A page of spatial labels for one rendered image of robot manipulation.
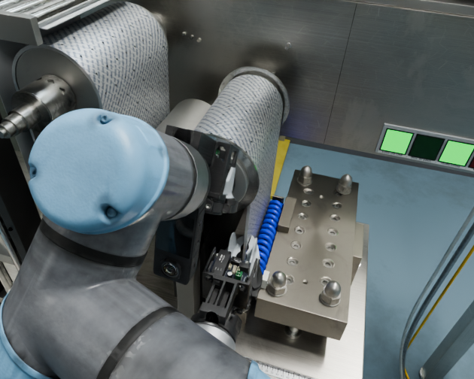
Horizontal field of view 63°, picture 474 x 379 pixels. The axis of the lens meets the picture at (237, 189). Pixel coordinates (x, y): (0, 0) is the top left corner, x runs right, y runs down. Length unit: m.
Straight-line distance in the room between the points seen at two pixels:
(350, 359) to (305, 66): 0.58
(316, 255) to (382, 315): 1.30
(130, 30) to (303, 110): 0.39
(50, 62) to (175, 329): 0.48
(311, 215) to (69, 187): 0.69
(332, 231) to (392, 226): 1.66
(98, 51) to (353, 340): 0.70
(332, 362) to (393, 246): 1.62
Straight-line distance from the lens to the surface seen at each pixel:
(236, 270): 0.60
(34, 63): 0.66
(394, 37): 0.81
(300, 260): 0.78
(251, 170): 0.56
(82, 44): 0.65
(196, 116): 0.78
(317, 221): 0.87
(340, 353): 0.85
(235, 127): 0.60
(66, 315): 0.27
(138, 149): 0.23
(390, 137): 0.88
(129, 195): 0.23
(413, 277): 2.28
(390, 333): 2.03
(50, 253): 0.27
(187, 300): 0.78
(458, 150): 0.92
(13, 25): 0.61
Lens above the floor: 1.62
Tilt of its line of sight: 40 degrees down
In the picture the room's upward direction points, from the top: 4 degrees clockwise
